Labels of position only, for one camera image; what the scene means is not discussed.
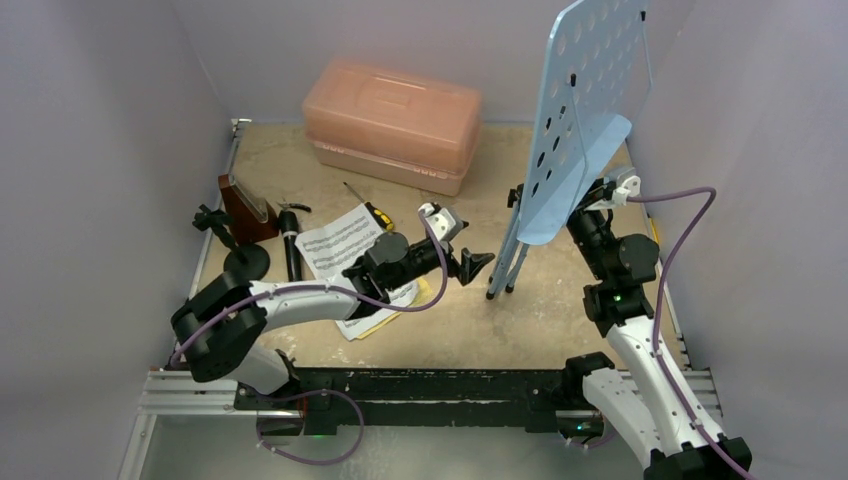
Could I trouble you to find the yellow sheet music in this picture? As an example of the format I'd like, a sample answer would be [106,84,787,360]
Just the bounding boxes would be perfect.
[355,279,434,340]

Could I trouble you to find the light blue music stand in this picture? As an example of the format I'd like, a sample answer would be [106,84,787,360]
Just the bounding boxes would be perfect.
[485,0,650,300]

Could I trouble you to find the white sheet music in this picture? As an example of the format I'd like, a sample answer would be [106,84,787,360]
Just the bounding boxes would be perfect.
[295,204,398,341]

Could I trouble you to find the black microphone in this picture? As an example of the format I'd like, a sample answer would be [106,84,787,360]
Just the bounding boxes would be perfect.
[278,210,303,282]

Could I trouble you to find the clear plastic metronome cover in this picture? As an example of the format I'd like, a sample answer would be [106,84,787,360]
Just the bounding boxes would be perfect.
[228,174,268,223]

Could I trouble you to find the black round microphone stand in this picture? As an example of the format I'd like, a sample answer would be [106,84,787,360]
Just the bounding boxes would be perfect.
[192,204,271,280]

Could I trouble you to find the brown wooden metronome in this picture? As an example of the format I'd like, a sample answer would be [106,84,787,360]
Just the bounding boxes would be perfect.
[217,174,279,245]

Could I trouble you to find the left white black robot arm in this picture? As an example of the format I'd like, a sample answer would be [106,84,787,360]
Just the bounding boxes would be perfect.
[170,232,495,409]

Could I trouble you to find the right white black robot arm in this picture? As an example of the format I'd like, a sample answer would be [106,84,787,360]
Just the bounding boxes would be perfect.
[561,180,753,479]

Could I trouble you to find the black yellow screwdriver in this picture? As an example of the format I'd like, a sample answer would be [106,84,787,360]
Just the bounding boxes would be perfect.
[343,182,395,231]

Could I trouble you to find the pink plastic storage box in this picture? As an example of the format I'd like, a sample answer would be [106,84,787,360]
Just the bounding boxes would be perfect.
[302,60,483,196]

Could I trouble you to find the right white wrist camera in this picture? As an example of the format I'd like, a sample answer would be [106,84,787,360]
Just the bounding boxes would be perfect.
[600,167,642,209]

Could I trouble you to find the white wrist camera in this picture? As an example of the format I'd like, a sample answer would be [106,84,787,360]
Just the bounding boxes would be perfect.
[418,202,470,243]
[600,167,642,209]

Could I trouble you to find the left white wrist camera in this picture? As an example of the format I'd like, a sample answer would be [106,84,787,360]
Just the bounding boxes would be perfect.
[418,202,470,243]

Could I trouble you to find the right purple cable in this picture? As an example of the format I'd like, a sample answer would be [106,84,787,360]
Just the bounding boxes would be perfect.
[625,187,760,480]

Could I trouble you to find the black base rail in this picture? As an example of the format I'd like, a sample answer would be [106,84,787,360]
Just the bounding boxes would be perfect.
[234,367,604,439]

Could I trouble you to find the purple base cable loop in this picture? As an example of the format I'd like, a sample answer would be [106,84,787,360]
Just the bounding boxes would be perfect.
[255,389,367,465]

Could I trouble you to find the black handled pliers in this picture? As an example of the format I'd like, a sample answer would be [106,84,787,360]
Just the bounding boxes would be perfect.
[277,201,313,213]

